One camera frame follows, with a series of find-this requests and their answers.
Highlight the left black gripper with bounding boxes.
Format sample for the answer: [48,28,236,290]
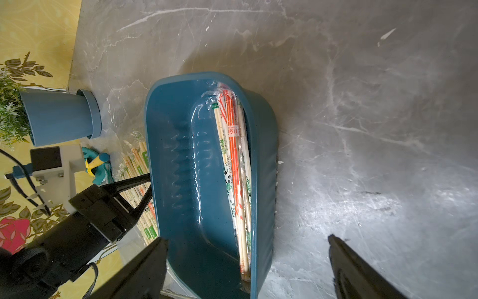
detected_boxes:
[1,174,153,295]

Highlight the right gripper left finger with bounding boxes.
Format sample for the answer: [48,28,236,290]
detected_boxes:
[89,238,169,299]

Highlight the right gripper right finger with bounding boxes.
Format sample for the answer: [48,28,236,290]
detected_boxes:
[327,235,406,299]

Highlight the green tip chopsticks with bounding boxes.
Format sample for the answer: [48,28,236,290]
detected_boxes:
[138,141,150,173]

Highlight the teal plastic storage box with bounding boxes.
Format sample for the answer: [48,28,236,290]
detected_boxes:
[145,72,278,299]

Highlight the bamboo print chopsticks in box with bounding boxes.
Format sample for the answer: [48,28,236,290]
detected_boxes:
[212,102,246,277]

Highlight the green garden glove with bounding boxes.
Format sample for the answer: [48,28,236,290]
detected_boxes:
[82,147,113,186]

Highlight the yellow hand trowel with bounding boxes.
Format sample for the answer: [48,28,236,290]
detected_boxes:
[83,153,110,176]

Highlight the potted green plant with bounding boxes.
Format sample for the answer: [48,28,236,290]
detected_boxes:
[1,67,102,147]

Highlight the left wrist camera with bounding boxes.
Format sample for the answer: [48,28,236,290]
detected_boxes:
[5,144,86,214]

